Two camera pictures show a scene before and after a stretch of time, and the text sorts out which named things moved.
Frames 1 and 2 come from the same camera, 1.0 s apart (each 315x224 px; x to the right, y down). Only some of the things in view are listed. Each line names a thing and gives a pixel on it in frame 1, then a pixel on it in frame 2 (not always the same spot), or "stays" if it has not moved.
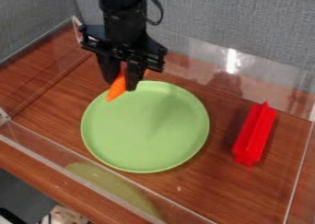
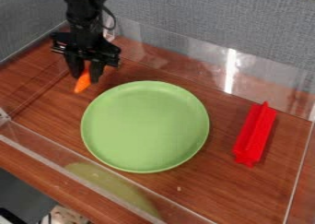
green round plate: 150,130 stays
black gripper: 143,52 → 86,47
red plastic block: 254,133 stays
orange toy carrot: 118,86 → 84,79
